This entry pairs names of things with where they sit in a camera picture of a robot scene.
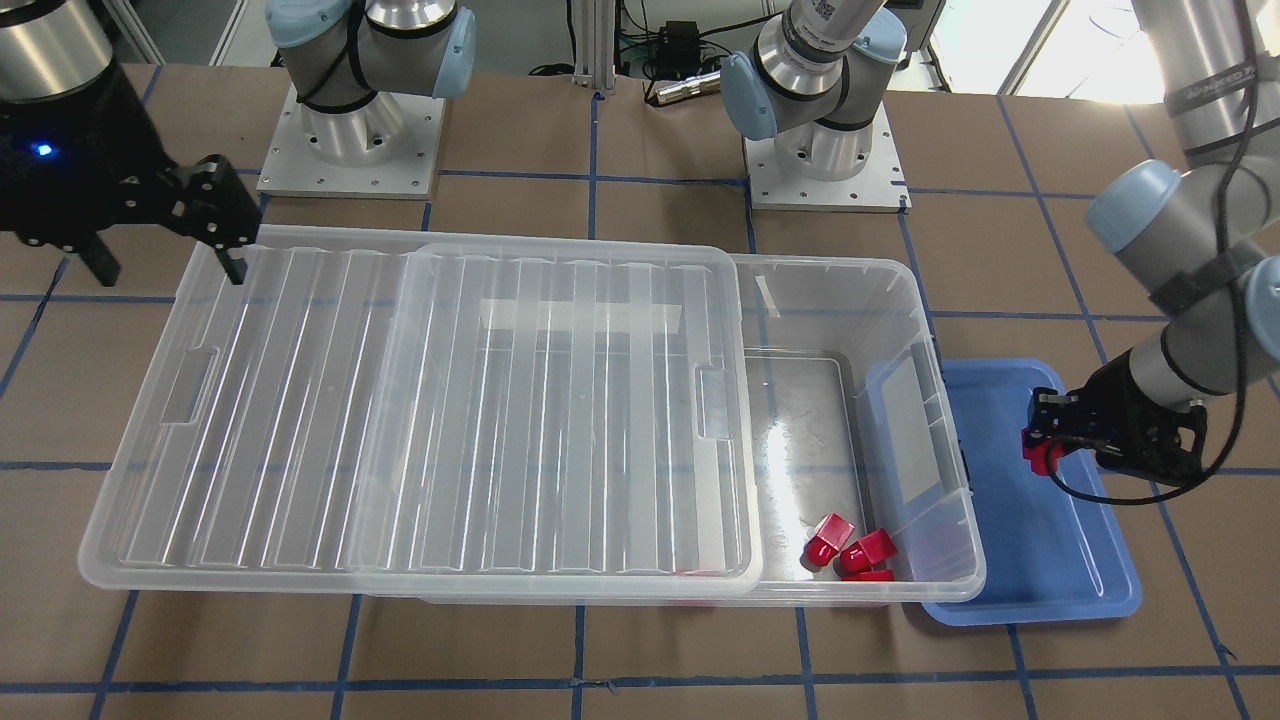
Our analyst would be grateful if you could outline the black gripper body tray arm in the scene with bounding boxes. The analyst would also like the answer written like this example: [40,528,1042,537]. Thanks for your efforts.
[1028,351,1207,489]

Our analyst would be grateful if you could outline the red block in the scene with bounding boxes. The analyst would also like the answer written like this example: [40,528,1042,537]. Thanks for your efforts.
[801,512,856,571]
[835,529,899,577]
[1021,427,1064,478]
[841,569,896,582]

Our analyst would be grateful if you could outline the red block in box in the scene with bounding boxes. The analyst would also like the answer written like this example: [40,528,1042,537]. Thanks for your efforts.
[841,569,896,582]
[835,529,899,577]
[801,512,856,571]

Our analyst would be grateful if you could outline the blue plastic tray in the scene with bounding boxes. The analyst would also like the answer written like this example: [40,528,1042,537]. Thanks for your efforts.
[925,357,1143,626]

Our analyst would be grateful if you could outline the clear plastic box lid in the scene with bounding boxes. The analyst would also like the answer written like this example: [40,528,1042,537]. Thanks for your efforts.
[78,225,764,605]

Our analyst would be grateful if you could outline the clear plastic storage box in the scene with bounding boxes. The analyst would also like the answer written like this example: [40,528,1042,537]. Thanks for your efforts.
[351,242,986,606]

